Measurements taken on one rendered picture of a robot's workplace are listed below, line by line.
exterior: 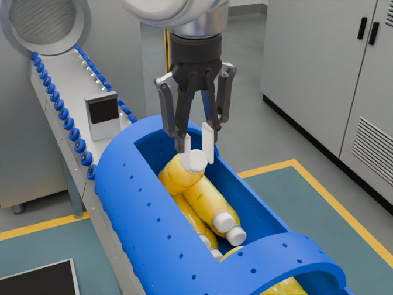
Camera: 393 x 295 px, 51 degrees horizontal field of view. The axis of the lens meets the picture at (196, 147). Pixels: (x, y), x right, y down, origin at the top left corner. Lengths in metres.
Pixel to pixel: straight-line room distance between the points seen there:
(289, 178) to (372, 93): 0.74
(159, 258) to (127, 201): 0.15
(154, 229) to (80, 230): 1.75
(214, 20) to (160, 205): 0.31
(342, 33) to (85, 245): 1.90
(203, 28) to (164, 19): 0.20
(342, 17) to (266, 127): 1.06
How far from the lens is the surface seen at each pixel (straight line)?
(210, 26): 0.56
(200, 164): 0.71
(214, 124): 0.68
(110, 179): 0.83
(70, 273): 2.03
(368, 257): 2.38
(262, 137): 3.11
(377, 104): 2.49
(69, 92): 1.74
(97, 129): 1.37
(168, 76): 0.61
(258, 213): 0.87
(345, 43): 2.62
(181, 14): 0.36
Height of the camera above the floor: 1.67
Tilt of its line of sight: 34 degrees down
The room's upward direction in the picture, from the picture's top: straight up
